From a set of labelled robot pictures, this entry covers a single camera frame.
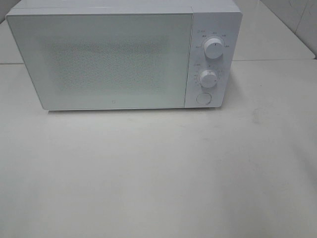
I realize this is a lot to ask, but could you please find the white microwave knob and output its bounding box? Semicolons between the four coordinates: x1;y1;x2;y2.
199;70;218;88
203;36;224;60

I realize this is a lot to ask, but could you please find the round white door button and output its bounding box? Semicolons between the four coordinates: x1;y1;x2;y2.
196;93;212;105

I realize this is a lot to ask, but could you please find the white microwave door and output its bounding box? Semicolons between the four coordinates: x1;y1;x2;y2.
7;14;192;110

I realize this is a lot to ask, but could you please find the white microwave oven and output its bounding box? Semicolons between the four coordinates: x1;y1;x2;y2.
6;0;242;110

